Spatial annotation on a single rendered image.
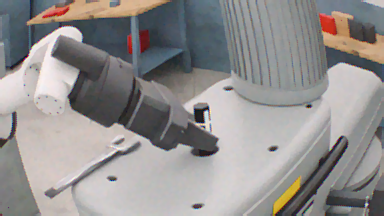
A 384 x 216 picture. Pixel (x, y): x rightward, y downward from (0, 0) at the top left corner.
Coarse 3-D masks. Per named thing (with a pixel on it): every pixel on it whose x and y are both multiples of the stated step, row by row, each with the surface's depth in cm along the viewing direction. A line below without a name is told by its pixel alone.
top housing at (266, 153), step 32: (224, 96) 113; (320, 96) 109; (224, 128) 103; (256, 128) 102; (288, 128) 100; (320, 128) 102; (128, 160) 96; (160, 160) 96; (192, 160) 95; (224, 160) 94; (256, 160) 92; (288, 160) 93; (96, 192) 87; (128, 192) 87; (160, 192) 87; (192, 192) 87; (224, 192) 86; (256, 192) 86; (288, 192) 95
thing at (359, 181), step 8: (376, 144) 152; (368, 152) 149; (376, 152) 148; (360, 160) 147; (368, 160) 145; (376, 160) 144; (360, 168) 142; (368, 168) 141; (376, 168) 141; (352, 176) 140; (360, 176) 138; (368, 176) 138; (376, 176) 144; (352, 184) 136; (360, 184) 137; (368, 184) 140; (368, 192) 142; (328, 208) 135; (336, 208) 133; (344, 208) 132; (352, 208) 132; (360, 208) 140; (368, 208) 147
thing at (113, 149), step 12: (108, 144) 100; (132, 144) 99; (96, 156) 96; (108, 156) 96; (84, 168) 93; (96, 168) 94; (60, 180) 89; (72, 180) 89; (48, 192) 85; (60, 192) 86
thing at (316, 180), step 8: (344, 136) 111; (336, 144) 109; (344, 144) 109; (336, 152) 106; (320, 160) 105; (328, 160) 104; (336, 160) 105; (320, 168) 102; (328, 168) 102; (312, 176) 100; (320, 176) 100; (304, 184) 99; (312, 184) 98; (320, 184) 100; (304, 192) 96; (312, 192) 97; (296, 200) 94; (304, 200) 95; (288, 208) 92; (296, 208) 93
